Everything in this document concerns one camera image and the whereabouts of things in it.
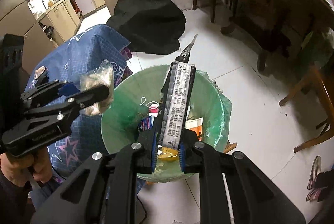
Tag dark wooden dining table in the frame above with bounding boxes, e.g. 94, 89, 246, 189
212, 0, 333, 72

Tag black bag on floor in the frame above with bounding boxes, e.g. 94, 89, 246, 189
106, 0, 186, 55

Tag grey refrigerator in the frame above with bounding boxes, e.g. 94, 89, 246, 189
1, 0, 56, 75

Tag beige wrapper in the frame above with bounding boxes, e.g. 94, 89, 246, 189
79, 59, 114, 116

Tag blue checkered tablecloth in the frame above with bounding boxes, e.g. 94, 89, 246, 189
24, 24, 147, 212

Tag beige kitchen counter cabinets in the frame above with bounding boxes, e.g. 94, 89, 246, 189
24, 0, 118, 45

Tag orange white carton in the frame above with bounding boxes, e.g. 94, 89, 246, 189
185, 118, 203, 141

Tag green lined trash bin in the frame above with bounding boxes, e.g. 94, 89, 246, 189
101, 62, 232, 185

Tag person's left hand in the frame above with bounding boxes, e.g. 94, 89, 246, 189
1, 148, 53, 187

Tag blue medicine box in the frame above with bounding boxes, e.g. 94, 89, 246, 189
138, 115, 154, 133

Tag dark left forearm sleeve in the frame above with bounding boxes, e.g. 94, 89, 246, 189
0, 173, 32, 223

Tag black foil packet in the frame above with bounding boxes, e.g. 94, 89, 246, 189
156, 35, 197, 150

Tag wooden stool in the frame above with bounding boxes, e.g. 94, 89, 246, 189
278, 65, 333, 153

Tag yellow gold box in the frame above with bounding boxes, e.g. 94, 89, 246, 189
157, 145, 179, 162

